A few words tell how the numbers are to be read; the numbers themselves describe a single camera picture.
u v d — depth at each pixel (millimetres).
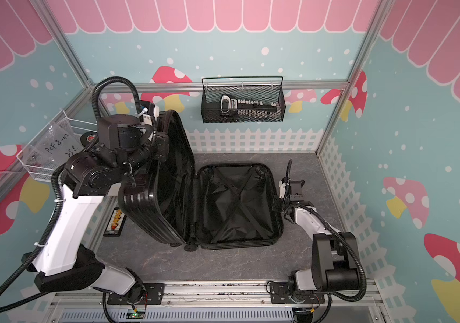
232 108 872
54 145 668
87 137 794
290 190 714
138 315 714
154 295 742
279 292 742
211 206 963
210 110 877
